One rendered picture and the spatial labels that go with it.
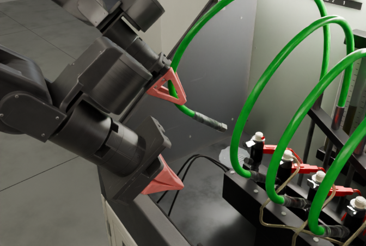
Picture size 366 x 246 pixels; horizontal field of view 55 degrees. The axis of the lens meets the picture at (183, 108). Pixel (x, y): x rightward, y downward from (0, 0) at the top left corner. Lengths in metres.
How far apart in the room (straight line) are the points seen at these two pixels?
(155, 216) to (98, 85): 0.48
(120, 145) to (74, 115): 0.07
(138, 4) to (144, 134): 0.30
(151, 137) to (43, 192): 1.97
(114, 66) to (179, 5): 3.27
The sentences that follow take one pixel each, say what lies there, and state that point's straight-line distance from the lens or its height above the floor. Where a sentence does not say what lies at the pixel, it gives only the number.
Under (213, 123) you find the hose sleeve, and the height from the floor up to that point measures 1.12.
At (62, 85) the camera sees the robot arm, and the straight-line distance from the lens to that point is 0.38.
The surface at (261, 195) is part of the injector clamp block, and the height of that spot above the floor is 0.98.
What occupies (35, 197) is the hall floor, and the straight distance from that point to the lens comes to 2.36.
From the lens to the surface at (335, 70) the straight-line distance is 0.57.
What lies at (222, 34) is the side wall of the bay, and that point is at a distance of 1.04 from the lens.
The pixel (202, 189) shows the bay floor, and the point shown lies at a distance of 1.03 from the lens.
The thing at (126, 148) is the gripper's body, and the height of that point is 1.30.
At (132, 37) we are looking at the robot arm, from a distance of 0.67.
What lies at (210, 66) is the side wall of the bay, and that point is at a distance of 1.04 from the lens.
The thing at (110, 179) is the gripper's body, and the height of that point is 1.24.
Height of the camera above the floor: 1.54
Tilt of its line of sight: 31 degrees down
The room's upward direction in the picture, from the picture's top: straight up
